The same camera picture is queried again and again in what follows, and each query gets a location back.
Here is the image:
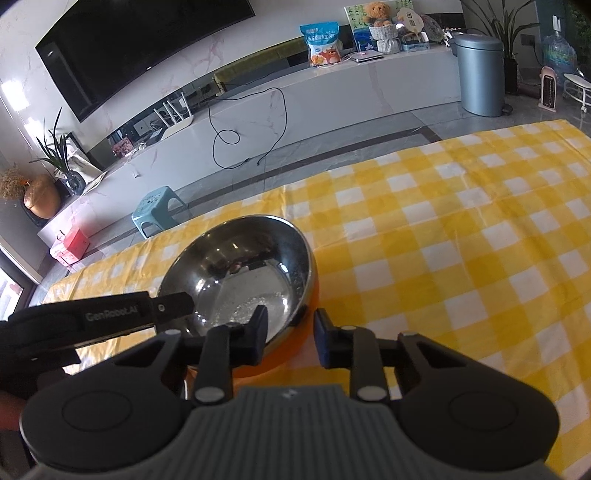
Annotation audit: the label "dried flowers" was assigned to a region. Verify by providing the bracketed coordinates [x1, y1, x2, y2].
[0, 166, 29, 201]

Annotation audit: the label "pink small heater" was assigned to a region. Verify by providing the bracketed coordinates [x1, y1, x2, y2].
[538, 66, 557, 113]

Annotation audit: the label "blue plastic stool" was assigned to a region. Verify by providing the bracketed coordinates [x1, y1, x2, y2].
[131, 186, 188, 239]

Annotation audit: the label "copper vase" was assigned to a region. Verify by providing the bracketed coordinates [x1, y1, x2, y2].
[23, 174, 61, 220]

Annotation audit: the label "pink box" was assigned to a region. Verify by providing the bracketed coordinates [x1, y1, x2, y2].
[50, 227, 89, 267]

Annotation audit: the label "person's hand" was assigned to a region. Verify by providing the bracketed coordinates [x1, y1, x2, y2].
[0, 391, 26, 431]

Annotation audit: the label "green plant in blue vase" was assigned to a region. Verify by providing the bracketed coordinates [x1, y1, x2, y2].
[33, 109, 86, 196]

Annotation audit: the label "green picture book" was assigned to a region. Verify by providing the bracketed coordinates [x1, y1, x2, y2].
[345, 1, 414, 52]

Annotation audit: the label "white TV console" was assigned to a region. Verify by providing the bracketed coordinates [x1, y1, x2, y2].
[38, 46, 460, 246]

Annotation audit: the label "tall floor plant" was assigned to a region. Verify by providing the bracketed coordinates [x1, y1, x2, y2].
[461, 0, 539, 95]

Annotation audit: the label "blue snack bag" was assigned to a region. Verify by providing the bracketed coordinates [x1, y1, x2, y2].
[300, 22, 342, 67]

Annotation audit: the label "yellow checked tablecloth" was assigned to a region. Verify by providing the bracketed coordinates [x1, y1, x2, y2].
[46, 120, 590, 479]

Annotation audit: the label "teddy bear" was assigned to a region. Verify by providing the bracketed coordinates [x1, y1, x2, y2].
[363, 1, 401, 55]

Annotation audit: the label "white wifi router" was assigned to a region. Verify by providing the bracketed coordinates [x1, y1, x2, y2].
[152, 91, 194, 140]

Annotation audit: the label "black cable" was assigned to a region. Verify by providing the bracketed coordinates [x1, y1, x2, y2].
[206, 86, 290, 171]

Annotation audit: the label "orange steel bowl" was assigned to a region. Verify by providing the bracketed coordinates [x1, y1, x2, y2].
[156, 215, 320, 378]

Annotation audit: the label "black television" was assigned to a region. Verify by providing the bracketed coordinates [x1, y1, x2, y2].
[36, 0, 254, 122]

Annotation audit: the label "water jug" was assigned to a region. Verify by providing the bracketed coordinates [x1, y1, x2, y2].
[542, 15, 577, 87]

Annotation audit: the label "white round stool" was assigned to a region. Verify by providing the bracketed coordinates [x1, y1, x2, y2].
[563, 73, 591, 113]

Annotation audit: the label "grey trash bin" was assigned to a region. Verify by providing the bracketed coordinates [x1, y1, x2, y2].
[454, 34, 505, 117]

